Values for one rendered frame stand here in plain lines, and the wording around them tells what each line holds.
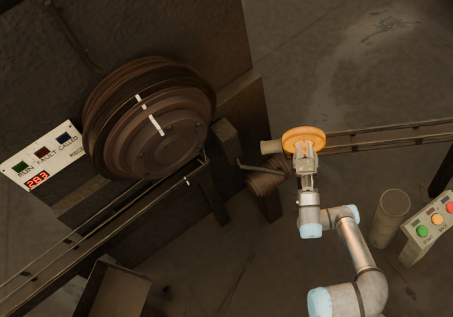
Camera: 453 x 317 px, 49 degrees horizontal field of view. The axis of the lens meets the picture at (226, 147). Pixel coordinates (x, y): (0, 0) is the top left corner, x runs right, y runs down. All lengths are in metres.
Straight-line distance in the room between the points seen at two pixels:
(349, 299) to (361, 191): 1.26
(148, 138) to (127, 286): 0.76
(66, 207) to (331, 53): 1.87
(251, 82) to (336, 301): 0.92
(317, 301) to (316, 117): 1.57
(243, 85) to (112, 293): 0.97
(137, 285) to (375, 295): 0.95
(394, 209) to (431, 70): 1.20
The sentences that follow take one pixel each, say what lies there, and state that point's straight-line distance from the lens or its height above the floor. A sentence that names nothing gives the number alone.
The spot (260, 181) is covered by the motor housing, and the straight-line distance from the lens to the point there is 2.18.
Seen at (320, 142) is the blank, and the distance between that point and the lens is 1.83.
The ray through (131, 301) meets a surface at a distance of 2.07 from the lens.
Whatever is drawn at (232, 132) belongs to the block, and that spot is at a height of 0.80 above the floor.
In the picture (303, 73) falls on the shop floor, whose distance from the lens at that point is 3.07.
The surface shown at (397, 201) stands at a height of 0.52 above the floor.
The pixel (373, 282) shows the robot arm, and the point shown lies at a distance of 1.58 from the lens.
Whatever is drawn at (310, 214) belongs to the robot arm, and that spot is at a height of 0.89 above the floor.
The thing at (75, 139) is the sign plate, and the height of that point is 1.16.
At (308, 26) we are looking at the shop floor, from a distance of 3.28.
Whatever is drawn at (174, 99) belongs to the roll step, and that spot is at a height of 1.26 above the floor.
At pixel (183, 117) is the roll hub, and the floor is 1.23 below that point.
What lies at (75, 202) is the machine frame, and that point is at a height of 0.87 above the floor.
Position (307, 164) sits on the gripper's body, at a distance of 1.74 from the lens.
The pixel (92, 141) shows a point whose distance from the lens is 1.59.
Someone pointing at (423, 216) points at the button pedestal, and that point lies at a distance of 2.07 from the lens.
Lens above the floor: 2.53
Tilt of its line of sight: 62 degrees down
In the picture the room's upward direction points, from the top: 19 degrees counter-clockwise
